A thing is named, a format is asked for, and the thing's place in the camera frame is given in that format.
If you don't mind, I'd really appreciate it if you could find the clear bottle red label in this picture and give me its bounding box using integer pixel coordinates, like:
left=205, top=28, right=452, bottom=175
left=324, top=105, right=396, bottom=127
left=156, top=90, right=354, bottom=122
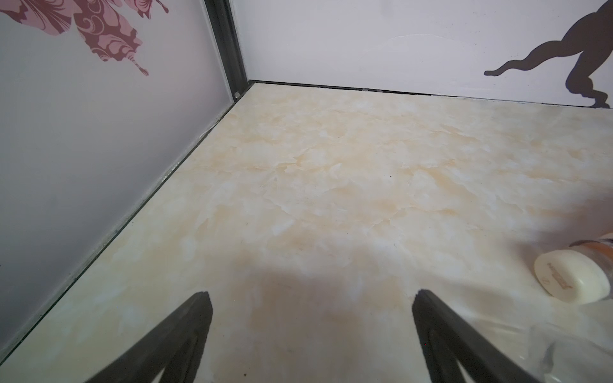
left=473, top=320, right=612, bottom=382

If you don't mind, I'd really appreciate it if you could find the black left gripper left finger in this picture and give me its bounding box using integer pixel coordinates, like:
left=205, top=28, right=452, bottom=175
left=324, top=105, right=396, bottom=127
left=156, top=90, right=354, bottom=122
left=89, top=291, right=213, bottom=382

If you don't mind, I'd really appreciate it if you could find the black corner frame post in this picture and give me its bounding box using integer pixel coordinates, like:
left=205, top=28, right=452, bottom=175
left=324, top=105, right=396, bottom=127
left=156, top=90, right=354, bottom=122
left=204, top=0, right=249, bottom=100

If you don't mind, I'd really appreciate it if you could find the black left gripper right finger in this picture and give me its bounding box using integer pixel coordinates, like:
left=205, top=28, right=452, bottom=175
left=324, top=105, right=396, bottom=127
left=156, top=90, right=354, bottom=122
left=412, top=289, right=537, bottom=382

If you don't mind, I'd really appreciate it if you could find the brown Nescafe coffee bottle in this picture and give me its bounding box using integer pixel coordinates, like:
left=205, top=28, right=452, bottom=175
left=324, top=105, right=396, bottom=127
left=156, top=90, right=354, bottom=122
left=533, top=233, right=612, bottom=305

